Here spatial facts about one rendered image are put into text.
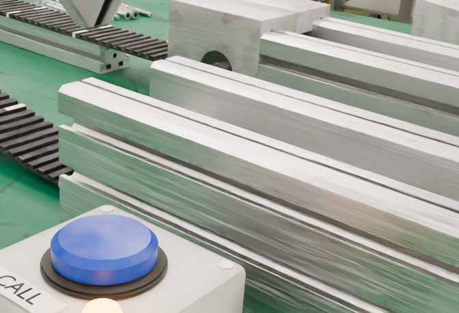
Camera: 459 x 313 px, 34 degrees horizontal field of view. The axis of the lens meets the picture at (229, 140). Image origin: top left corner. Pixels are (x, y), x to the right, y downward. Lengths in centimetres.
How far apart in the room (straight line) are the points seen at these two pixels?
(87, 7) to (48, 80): 45
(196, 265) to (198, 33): 32
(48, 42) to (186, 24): 22
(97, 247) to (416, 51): 35
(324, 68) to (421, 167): 17
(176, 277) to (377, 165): 14
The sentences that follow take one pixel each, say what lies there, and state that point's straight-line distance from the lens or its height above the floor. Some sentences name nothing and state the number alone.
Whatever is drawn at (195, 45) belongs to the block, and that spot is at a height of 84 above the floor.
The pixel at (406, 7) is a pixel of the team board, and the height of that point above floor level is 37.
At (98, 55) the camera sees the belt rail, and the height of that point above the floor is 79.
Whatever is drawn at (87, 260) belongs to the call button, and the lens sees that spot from 27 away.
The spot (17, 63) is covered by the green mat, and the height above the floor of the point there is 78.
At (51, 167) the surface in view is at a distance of 49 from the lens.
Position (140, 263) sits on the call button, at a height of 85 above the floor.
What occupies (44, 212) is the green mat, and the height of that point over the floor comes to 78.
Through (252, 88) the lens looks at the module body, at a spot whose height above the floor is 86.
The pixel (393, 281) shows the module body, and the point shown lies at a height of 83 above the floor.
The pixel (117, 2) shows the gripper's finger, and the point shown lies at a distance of 26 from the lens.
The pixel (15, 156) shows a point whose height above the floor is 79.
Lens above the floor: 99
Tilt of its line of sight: 22 degrees down
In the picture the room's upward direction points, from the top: 4 degrees clockwise
